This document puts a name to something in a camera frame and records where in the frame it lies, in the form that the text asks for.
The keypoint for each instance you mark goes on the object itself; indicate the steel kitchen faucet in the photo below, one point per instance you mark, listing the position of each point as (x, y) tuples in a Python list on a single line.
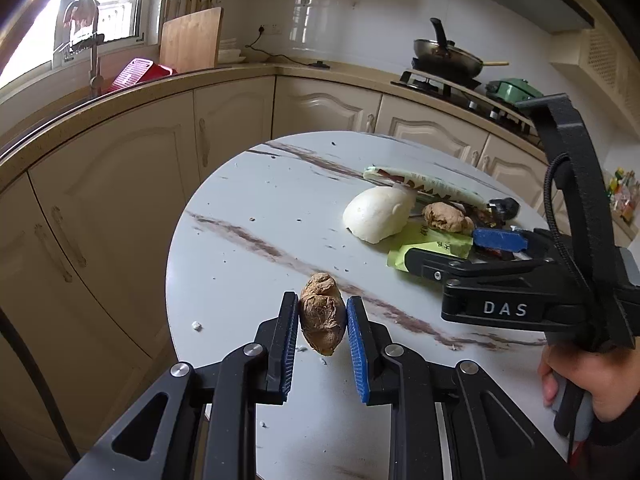
[(92, 60)]

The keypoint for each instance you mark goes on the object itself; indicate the black wok with lid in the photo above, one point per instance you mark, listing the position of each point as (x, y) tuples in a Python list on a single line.
[(445, 55)]

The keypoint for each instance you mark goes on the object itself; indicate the cream lower kitchen cabinets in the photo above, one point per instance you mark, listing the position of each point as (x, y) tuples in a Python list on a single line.
[(100, 200)]

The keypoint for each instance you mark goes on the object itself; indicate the stack of white bowls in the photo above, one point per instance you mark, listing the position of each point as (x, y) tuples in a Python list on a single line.
[(231, 52)]

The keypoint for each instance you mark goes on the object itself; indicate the brown paper ball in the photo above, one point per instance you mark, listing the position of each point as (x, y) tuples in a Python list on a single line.
[(445, 217), (322, 315)]

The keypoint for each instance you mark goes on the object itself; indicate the wooden spatula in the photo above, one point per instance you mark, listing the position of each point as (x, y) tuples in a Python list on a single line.
[(495, 63)]

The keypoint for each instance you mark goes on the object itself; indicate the cluster of condiment bottles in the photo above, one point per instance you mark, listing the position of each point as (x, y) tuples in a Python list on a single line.
[(622, 195)]

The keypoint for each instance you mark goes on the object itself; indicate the long white red-patterned wrapper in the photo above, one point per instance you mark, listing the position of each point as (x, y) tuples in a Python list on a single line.
[(440, 185)]

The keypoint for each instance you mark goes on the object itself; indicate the black gas stove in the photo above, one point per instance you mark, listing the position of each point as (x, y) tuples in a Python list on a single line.
[(495, 112)]

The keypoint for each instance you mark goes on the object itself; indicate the cream lattice-door cabinet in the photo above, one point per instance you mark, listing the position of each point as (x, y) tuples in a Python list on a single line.
[(605, 70)]

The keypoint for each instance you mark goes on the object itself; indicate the kitchen window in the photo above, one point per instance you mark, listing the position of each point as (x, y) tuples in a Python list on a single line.
[(30, 25)]

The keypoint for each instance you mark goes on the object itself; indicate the yellow-green snack packet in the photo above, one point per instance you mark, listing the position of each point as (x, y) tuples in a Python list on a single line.
[(430, 245)]

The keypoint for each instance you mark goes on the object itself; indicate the black induction cooker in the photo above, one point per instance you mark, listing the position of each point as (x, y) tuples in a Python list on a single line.
[(430, 82)]

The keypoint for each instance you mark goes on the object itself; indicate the wooden cutting board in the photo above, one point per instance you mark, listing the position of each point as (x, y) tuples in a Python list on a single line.
[(192, 42)]

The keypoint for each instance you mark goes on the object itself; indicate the person's right hand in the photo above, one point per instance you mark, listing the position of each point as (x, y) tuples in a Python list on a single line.
[(615, 380)]

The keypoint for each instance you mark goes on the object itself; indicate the pink cloth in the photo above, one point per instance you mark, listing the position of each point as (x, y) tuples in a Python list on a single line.
[(80, 10)]

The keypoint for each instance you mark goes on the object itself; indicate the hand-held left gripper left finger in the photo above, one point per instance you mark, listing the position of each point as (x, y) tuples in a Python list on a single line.
[(286, 355)]

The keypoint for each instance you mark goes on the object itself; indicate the black crumpled wrapper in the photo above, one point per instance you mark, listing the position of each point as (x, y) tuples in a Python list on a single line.
[(506, 208)]

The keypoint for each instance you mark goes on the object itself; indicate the person's right forearm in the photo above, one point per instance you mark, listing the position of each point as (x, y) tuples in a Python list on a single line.
[(617, 445)]

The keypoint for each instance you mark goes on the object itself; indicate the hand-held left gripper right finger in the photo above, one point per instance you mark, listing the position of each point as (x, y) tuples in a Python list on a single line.
[(357, 355)]

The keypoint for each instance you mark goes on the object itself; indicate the white steamed bun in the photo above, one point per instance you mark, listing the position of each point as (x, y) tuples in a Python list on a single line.
[(375, 215)]

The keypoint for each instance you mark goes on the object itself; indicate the round white marble table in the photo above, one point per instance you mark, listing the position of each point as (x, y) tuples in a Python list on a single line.
[(260, 200)]

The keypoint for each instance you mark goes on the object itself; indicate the red drain basket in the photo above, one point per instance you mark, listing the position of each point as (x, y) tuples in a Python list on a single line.
[(140, 72)]

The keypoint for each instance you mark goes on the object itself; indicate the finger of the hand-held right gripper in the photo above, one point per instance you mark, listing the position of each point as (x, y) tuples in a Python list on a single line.
[(500, 240), (435, 265)]

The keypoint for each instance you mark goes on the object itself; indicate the green electric cooker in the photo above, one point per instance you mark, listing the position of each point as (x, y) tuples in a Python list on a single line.
[(515, 90)]

